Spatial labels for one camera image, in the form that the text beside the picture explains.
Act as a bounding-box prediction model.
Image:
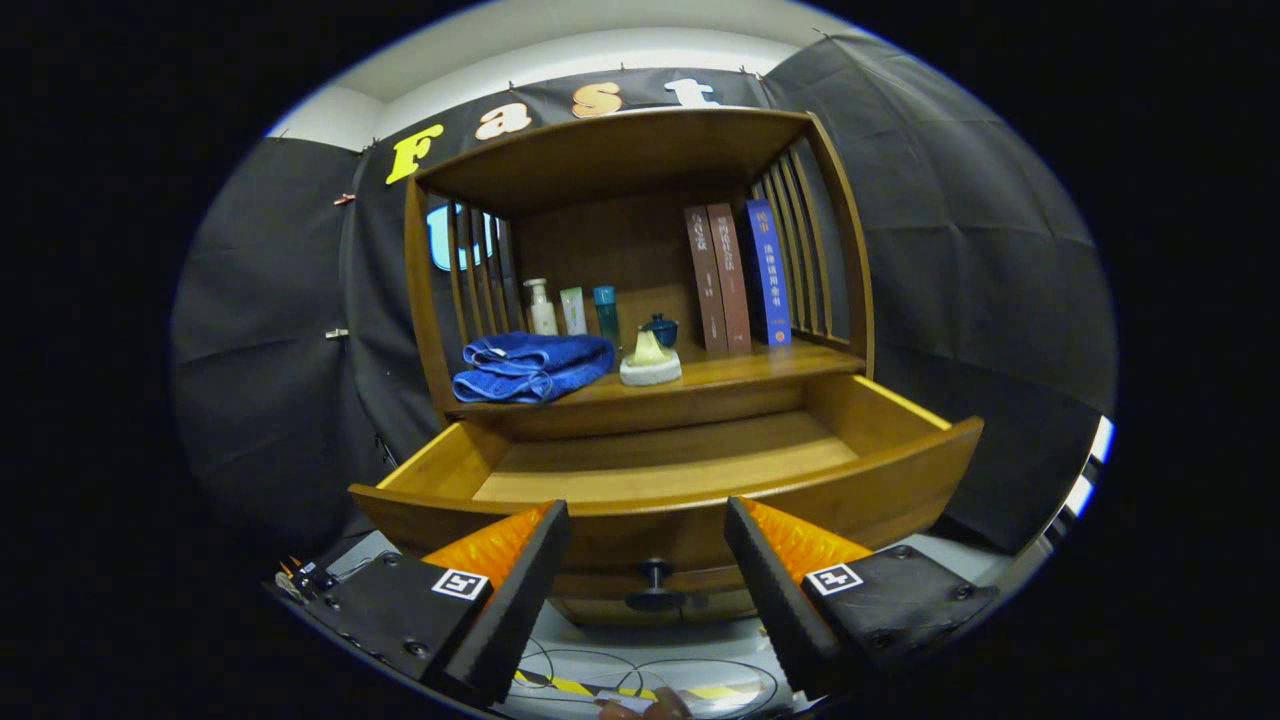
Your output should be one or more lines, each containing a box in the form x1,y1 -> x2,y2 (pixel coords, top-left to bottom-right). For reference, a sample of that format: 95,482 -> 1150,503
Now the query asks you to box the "black drawer knob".
625,560 -> 687,613

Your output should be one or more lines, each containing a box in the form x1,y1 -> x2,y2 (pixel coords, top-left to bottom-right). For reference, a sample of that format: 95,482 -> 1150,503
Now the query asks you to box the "wooden cabinet drawer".
348,373 -> 986,603

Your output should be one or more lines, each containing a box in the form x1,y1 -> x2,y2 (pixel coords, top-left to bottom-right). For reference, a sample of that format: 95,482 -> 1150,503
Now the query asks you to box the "white pump bottle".
523,278 -> 559,337

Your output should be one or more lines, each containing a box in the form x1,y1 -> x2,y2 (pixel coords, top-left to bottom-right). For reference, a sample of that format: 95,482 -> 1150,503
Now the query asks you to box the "blue folded towel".
452,332 -> 616,404

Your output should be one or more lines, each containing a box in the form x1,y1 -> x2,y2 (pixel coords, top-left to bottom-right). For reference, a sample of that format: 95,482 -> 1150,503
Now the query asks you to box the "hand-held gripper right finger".
723,495 -> 1001,698

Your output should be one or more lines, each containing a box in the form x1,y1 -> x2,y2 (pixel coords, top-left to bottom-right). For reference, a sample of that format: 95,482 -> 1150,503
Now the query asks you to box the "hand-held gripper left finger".
298,500 -> 572,707

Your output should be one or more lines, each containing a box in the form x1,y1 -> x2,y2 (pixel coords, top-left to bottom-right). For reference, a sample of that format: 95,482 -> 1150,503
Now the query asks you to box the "yellow and black floor tape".
513,670 -> 747,703

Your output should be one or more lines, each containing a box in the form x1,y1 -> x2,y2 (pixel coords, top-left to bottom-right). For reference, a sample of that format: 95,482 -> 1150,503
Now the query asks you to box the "black floor cable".
520,638 -> 783,717

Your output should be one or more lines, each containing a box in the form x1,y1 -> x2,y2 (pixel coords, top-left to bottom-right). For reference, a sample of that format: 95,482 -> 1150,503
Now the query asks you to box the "wooden countertop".
445,335 -> 866,416

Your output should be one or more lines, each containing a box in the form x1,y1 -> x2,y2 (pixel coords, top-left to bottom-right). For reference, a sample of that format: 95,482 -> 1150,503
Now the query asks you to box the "reddish brown book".
707,203 -> 752,351

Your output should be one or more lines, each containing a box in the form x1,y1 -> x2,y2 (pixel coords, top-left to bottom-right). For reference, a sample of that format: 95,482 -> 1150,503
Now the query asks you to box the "pale translucent bottle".
619,328 -> 683,387

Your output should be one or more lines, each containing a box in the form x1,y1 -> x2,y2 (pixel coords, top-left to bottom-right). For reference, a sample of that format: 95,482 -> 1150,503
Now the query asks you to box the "wooden cabinet with slatted shelf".
348,107 -> 986,629

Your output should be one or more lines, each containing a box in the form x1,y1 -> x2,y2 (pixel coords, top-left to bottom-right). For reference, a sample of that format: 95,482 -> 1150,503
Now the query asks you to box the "dark brown book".
684,206 -> 729,354

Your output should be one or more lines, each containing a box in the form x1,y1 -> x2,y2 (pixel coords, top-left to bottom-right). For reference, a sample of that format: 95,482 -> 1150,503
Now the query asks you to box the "blue book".
742,198 -> 793,347

